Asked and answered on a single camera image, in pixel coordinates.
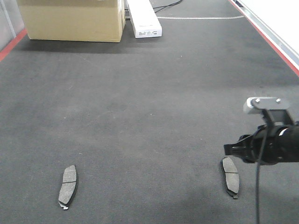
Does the red conveyor side rail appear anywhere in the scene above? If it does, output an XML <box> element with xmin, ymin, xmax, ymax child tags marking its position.
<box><xmin>0</xmin><ymin>28</ymin><xmax>27</xmax><ymax>62</ymax></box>

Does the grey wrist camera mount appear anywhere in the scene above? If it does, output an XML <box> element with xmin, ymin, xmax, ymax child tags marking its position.
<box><xmin>243</xmin><ymin>97</ymin><xmax>295</xmax><ymax>126</ymax></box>

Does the dark grey conveyor belt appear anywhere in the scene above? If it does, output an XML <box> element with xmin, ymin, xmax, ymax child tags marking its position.
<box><xmin>0</xmin><ymin>0</ymin><xmax>299</xmax><ymax>224</ymax></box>

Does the brown cardboard box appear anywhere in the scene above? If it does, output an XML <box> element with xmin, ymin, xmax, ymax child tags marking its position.
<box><xmin>17</xmin><ymin>0</ymin><xmax>125</xmax><ymax>42</ymax></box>

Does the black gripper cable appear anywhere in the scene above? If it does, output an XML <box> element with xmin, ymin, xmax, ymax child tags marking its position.
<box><xmin>255</xmin><ymin>130</ymin><xmax>267</xmax><ymax>224</ymax></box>

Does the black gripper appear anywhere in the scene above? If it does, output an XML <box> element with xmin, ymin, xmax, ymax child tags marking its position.
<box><xmin>224</xmin><ymin>125</ymin><xmax>299</xmax><ymax>165</ymax></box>

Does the long white carton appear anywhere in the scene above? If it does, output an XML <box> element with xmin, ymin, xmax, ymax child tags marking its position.
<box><xmin>127</xmin><ymin>0</ymin><xmax>163</xmax><ymax>39</ymax></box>

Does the grey brake pad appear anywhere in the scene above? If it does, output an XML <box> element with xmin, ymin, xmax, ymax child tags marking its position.
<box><xmin>58</xmin><ymin>165</ymin><xmax>78</xmax><ymax>210</ymax></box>
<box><xmin>221</xmin><ymin>157</ymin><xmax>240</xmax><ymax>199</ymax></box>

